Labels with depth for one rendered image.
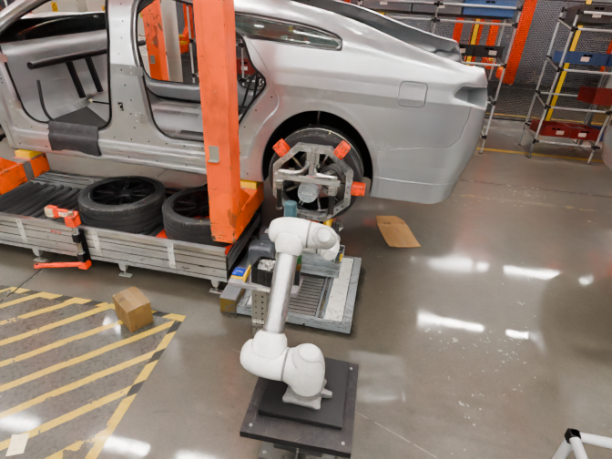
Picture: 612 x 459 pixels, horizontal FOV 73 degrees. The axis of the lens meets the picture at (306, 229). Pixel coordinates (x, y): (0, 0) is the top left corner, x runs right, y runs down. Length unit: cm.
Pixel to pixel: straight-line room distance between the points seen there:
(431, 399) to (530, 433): 53
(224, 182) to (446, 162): 144
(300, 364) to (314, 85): 172
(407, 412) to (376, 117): 177
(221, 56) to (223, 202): 86
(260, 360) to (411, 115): 173
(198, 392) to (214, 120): 154
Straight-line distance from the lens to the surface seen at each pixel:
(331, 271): 318
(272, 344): 196
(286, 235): 194
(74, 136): 375
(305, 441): 204
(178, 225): 314
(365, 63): 274
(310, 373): 194
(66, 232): 359
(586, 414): 302
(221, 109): 243
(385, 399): 260
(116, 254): 343
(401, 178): 292
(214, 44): 238
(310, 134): 280
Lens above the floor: 202
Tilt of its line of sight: 31 degrees down
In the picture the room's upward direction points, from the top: 3 degrees clockwise
